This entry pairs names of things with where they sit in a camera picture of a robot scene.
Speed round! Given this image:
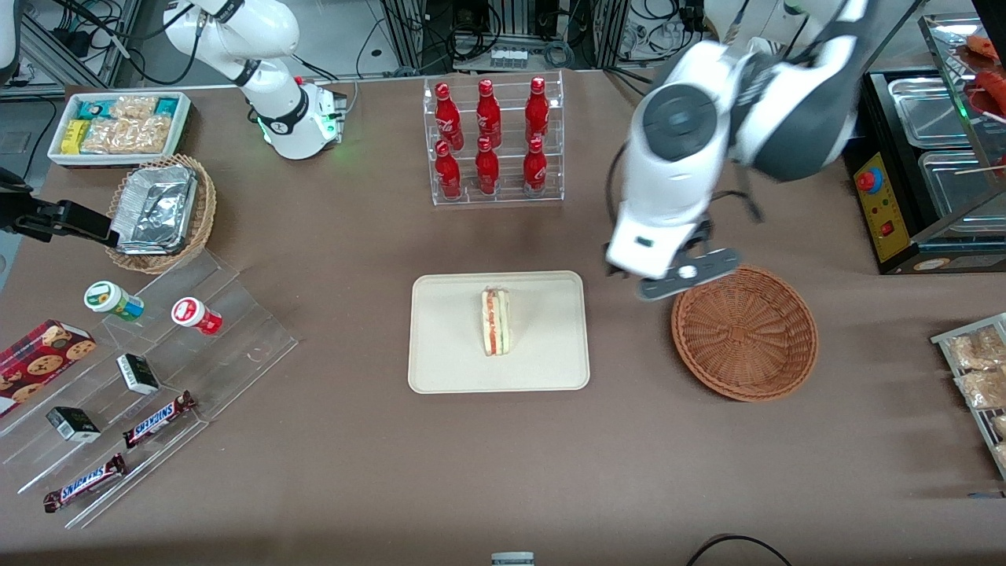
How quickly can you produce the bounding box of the triangular layered sandwich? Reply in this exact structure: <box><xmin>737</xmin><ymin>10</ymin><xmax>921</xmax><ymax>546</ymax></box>
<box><xmin>481</xmin><ymin>287</ymin><xmax>512</xmax><ymax>357</ymax></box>

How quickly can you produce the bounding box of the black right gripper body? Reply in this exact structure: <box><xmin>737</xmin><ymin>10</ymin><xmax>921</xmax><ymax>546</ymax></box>
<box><xmin>0</xmin><ymin>167</ymin><xmax>61</xmax><ymax>237</ymax></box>

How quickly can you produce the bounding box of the clear acrylic tiered display stand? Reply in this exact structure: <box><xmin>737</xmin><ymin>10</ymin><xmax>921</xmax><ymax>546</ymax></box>
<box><xmin>0</xmin><ymin>250</ymin><xmax>299</xmax><ymax>529</ymax></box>

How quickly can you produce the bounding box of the black food warmer cabinet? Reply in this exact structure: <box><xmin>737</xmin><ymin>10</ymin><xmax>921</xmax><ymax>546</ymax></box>
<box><xmin>845</xmin><ymin>12</ymin><xmax>1006</xmax><ymax>276</ymax></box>

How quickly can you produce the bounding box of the red tartan cookie box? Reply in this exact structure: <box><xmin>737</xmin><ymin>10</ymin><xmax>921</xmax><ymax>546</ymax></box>
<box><xmin>0</xmin><ymin>318</ymin><xmax>97</xmax><ymax>417</ymax></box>

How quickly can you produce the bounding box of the stack of foil containers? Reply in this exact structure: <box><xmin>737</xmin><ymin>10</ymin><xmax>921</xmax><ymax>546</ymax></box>
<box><xmin>110</xmin><ymin>164</ymin><xmax>199</xmax><ymax>255</ymax></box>

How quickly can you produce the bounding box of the wicker basket holding foil containers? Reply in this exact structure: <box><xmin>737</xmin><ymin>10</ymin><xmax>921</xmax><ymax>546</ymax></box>
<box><xmin>105</xmin><ymin>153</ymin><xmax>218</xmax><ymax>275</ymax></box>

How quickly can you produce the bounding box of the black cable loop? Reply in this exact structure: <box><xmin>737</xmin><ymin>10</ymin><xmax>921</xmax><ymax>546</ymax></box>
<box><xmin>685</xmin><ymin>534</ymin><xmax>791</xmax><ymax>566</ymax></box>

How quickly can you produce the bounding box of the Snickers chocolate bar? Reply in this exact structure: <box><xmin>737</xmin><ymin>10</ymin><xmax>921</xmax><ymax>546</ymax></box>
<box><xmin>122</xmin><ymin>391</ymin><xmax>197</xmax><ymax>450</ymax></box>
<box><xmin>43</xmin><ymin>454</ymin><xmax>128</xmax><ymax>513</ymax></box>

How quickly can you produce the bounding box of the green lid sunflower cup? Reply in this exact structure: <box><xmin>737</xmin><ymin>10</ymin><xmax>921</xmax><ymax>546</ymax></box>
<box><xmin>84</xmin><ymin>281</ymin><xmax>145</xmax><ymax>322</ymax></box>

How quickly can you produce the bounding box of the small black carton box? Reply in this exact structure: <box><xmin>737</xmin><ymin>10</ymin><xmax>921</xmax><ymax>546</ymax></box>
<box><xmin>116</xmin><ymin>353</ymin><xmax>160</xmax><ymax>395</ymax></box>
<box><xmin>46</xmin><ymin>406</ymin><xmax>102</xmax><ymax>443</ymax></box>

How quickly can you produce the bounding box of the clear acrylic bottle rack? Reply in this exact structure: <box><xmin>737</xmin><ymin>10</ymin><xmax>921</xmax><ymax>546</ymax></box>
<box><xmin>422</xmin><ymin>69</ymin><xmax>565</xmax><ymax>208</ymax></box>

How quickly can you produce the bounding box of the aluminium frame structure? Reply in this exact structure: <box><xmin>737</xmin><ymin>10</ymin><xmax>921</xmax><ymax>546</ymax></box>
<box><xmin>20</xmin><ymin>0</ymin><xmax>144</xmax><ymax>89</ymax></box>

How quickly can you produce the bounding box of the small clear cookie snack pack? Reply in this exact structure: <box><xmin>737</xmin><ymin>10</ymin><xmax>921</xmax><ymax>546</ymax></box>
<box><xmin>110</xmin><ymin>94</ymin><xmax>158</xmax><ymax>120</ymax></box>

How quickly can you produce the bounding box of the red lid yogurt cup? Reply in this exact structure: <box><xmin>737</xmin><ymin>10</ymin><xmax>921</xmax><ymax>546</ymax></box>
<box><xmin>171</xmin><ymin>297</ymin><xmax>223</xmax><ymax>336</ymax></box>

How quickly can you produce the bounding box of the red cola bottle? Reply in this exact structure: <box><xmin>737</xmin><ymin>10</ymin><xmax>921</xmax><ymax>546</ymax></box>
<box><xmin>476</xmin><ymin>79</ymin><xmax>502</xmax><ymax>149</ymax></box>
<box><xmin>475</xmin><ymin>136</ymin><xmax>501</xmax><ymax>196</ymax></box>
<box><xmin>436</xmin><ymin>140</ymin><xmax>462</xmax><ymax>200</ymax></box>
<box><xmin>435</xmin><ymin>81</ymin><xmax>464</xmax><ymax>150</ymax></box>
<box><xmin>525</xmin><ymin>76</ymin><xmax>550</xmax><ymax>146</ymax></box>
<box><xmin>523</xmin><ymin>135</ymin><xmax>548</xmax><ymax>194</ymax></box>

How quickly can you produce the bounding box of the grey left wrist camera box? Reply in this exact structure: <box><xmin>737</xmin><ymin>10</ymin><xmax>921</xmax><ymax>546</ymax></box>
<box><xmin>637</xmin><ymin>248</ymin><xmax>742</xmax><ymax>303</ymax></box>

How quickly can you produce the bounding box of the stainless steel food pan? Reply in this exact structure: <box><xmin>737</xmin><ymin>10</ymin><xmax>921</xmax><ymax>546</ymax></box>
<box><xmin>918</xmin><ymin>149</ymin><xmax>1006</xmax><ymax>237</ymax></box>
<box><xmin>888</xmin><ymin>76</ymin><xmax>983</xmax><ymax>149</ymax></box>

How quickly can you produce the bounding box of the large clear cookie snack pack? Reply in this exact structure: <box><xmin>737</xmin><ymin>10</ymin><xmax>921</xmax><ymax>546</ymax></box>
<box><xmin>81</xmin><ymin>116</ymin><xmax>175</xmax><ymax>154</ymax></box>

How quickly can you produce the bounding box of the empty round wicker basket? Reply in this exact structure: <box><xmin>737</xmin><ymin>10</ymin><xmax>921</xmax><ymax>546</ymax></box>
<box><xmin>670</xmin><ymin>265</ymin><xmax>819</xmax><ymax>402</ymax></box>

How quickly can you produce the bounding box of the cream rectangular serving tray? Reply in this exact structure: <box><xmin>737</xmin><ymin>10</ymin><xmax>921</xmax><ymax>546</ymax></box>
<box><xmin>407</xmin><ymin>270</ymin><xmax>591</xmax><ymax>394</ymax></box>

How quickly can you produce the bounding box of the white plastic snack bin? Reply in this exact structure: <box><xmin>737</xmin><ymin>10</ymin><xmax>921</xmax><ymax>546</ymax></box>
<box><xmin>47</xmin><ymin>90</ymin><xmax>193</xmax><ymax>168</ymax></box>

